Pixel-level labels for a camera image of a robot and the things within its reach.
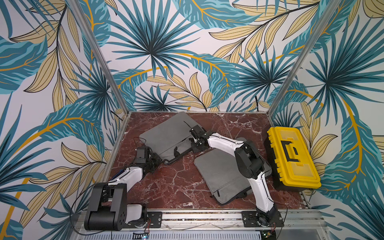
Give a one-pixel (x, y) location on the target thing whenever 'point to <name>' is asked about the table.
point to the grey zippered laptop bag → (170, 139)
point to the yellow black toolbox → (290, 164)
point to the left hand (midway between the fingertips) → (161, 159)
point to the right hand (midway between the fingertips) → (196, 147)
